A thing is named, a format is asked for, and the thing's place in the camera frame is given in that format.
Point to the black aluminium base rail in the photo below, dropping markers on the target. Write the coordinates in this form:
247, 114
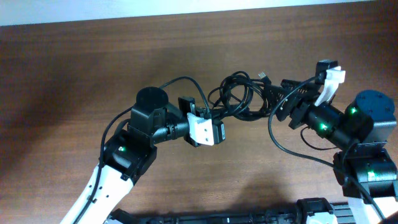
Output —
308, 210

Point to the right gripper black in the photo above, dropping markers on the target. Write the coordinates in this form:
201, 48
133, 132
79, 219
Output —
303, 102

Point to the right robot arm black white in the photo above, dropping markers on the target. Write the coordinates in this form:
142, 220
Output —
363, 167

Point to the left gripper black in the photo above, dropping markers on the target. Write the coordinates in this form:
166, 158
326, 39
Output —
188, 106

